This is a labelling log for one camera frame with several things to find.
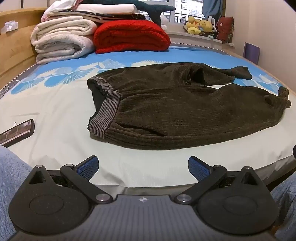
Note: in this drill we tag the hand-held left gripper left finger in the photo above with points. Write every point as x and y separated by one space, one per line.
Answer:
87 168

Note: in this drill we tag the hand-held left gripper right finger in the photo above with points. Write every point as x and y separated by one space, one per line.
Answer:
199 168

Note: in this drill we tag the dark brown ribbed pants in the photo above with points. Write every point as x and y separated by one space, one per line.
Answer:
175 106

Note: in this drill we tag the blue and white printed bedsheet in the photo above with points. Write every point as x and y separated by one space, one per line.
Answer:
57 111

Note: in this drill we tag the black smartphone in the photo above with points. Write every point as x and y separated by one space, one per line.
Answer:
17 132

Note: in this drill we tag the person's left leg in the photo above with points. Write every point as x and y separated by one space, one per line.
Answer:
11 194

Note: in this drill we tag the person's leg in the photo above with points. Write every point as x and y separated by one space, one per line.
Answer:
285 204
11 194

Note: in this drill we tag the person's right leg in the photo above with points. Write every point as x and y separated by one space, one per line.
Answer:
285 204

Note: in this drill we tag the purple flat board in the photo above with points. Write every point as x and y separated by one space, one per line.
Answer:
252 52

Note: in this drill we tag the white folded fleece blanket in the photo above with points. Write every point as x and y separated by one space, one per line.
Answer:
60 39

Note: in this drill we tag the wooden headboard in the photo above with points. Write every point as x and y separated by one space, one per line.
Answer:
16 53

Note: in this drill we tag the red folded blanket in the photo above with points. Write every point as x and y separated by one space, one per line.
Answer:
131 34

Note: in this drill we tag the dark red cushion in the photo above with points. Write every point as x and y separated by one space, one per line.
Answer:
225 29

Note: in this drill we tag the yellow plush toy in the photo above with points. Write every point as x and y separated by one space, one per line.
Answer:
205 26
193 25

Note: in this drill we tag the white plush toy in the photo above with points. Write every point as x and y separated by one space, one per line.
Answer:
164 23

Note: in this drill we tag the stack of folded pale cloths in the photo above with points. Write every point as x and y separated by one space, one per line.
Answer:
92 10

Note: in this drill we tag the window with railing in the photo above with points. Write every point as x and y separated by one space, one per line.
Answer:
185 9

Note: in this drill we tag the blue curtain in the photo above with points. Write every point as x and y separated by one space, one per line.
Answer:
211 8

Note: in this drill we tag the white label on headboard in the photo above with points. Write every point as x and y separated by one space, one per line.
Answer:
9 26

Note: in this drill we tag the dark teal shark plush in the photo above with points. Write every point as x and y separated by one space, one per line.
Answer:
157 8

